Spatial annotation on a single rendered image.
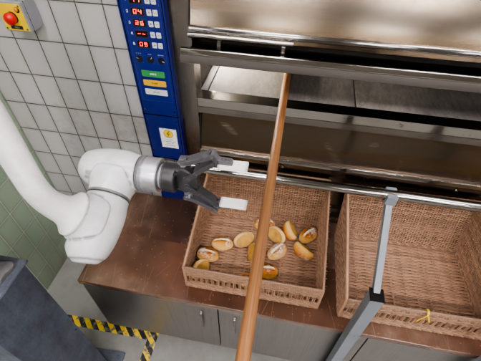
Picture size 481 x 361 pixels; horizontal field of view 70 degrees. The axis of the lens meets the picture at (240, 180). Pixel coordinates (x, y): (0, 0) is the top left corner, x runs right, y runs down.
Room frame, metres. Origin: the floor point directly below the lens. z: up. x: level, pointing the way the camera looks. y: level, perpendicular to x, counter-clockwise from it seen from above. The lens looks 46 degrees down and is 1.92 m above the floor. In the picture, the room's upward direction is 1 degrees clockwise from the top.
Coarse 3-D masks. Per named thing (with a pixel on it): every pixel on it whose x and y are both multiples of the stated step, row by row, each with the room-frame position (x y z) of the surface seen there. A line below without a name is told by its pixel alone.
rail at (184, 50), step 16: (192, 48) 1.02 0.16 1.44; (288, 64) 0.96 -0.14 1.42; (304, 64) 0.95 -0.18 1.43; (320, 64) 0.94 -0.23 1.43; (336, 64) 0.94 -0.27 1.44; (352, 64) 0.93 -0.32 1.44; (368, 64) 0.94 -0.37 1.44; (448, 80) 0.88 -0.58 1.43; (464, 80) 0.87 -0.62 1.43; (480, 80) 0.87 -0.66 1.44
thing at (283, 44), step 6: (192, 36) 1.06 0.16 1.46; (198, 36) 1.05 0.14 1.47; (204, 36) 1.05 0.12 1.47; (210, 36) 1.05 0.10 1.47; (216, 36) 1.05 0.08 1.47; (222, 36) 1.04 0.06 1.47; (228, 36) 1.04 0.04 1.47; (234, 36) 1.04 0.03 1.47; (246, 42) 1.03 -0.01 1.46; (252, 42) 1.02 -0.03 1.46; (258, 42) 1.02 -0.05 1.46; (264, 42) 1.02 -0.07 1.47; (270, 42) 1.01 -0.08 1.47; (276, 42) 1.01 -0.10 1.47; (282, 42) 1.01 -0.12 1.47; (288, 42) 1.01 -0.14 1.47; (282, 48) 1.01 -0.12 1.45; (282, 54) 1.00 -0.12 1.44
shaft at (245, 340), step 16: (288, 80) 1.25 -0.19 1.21; (272, 144) 0.86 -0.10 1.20; (272, 160) 0.77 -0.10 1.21; (272, 176) 0.70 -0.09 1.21; (272, 192) 0.65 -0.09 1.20; (256, 240) 0.49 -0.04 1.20; (256, 256) 0.44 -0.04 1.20; (256, 272) 0.39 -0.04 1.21; (256, 288) 0.36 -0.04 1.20; (256, 304) 0.32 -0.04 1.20; (240, 336) 0.25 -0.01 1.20; (240, 352) 0.22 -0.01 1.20
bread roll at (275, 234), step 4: (272, 228) 0.92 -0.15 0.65; (276, 228) 0.92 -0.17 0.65; (280, 228) 0.92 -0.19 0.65; (268, 232) 0.91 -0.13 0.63; (272, 232) 0.91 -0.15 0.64; (276, 232) 0.90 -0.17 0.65; (280, 232) 0.90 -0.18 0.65; (268, 236) 0.90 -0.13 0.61; (272, 236) 0.89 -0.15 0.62; (276, 236) 0.89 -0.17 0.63; (280, 236) 0.88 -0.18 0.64; (284, 236) 0.88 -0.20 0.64; (272, 240) 0.88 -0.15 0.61; (276, 240) 0.87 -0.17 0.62; (280, 240) 0.87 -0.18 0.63; (284, 240) 0.87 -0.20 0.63
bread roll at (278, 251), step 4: (276, 244) 0.84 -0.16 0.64; (280, 244) 0.84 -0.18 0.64; (284, 244) 0.85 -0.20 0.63; (272, 248) 0.82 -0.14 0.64; (276, 248) 0.82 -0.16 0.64; (280, 248) 0.82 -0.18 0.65; (284, 248) 0.83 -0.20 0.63; (268, 252) 0.81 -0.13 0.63; (272, 252) 0.80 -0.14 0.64; (276, 252) 0.80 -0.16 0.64; (280, 252) 0.81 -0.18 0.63; (284, 252) 0.81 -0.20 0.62; (268, 256) 0.79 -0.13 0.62; (272, 256) 0.79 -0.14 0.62; (276, 256) 0.79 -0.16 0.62; (280, 256) 0.79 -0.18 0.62
